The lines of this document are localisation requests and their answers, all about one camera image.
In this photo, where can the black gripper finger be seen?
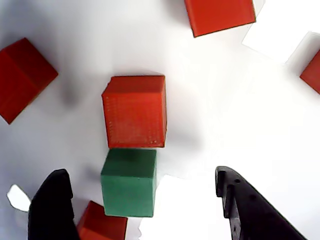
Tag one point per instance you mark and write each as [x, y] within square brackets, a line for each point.
[255, 215]
[52, 207]

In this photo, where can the green cube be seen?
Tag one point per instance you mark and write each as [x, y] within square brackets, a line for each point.
[128, 185]

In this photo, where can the red cube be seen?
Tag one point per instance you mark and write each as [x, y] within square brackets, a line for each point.
[220, 15]
[22, 77]
[136, 115]
[312, 75]
[102, 225]

